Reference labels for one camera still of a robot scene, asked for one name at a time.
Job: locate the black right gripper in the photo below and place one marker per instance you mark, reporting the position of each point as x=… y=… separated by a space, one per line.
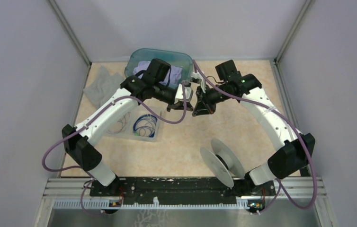
x=202 y=100

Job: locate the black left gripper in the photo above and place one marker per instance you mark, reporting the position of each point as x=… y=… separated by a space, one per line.
x=178 y=105

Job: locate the white perforated cable spool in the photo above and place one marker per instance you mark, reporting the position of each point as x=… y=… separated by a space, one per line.
x=222 y=162

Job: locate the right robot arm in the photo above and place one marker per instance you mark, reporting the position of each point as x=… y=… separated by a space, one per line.
x=293 y=148

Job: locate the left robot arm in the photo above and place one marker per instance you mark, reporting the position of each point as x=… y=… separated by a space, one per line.
x=79 y=141

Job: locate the lavender cloth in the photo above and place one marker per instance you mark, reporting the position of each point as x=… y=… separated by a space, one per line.
x=173 y=76

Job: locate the clear plastic divided tray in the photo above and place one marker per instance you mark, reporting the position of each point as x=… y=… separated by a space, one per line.
x=123 y=128

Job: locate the teal plastic basin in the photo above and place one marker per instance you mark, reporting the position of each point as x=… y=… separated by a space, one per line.
x=177 y=59

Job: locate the clear plastic bag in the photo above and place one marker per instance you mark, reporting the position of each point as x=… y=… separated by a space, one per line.
x=103 y=87

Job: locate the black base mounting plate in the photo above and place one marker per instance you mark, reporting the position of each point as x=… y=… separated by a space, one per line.
x=179 y=190

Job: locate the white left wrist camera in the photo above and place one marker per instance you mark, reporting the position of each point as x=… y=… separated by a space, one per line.
x=183 y=93

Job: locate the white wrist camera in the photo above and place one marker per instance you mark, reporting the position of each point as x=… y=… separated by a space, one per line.
x=183 y=93
x=196 y=77

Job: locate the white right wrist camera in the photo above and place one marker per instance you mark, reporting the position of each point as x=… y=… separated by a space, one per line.
x=196 y=77

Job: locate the blue cable coil green connector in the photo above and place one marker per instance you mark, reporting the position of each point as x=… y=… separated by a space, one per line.
x=145 y=126

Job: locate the white slotted cable duct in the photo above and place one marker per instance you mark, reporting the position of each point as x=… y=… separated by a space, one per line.
x=105 y=204

